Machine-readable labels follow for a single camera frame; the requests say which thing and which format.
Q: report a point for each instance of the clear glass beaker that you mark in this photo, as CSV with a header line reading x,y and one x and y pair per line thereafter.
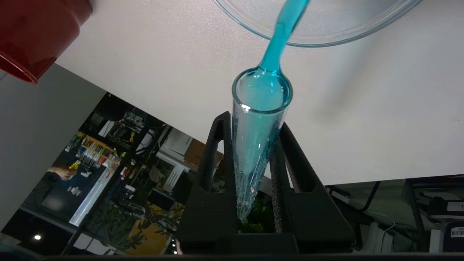
x,y
326,32

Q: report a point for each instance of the blue pigment glass test tube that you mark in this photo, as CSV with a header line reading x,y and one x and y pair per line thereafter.
x,y
259,137

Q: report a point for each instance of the dark red plastic cup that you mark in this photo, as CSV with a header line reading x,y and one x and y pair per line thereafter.
x,y
36,29

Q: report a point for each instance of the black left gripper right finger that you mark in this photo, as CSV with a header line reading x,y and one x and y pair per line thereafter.
x,y
308,214

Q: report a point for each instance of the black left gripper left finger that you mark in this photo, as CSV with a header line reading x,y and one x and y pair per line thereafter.
x,y
210,214

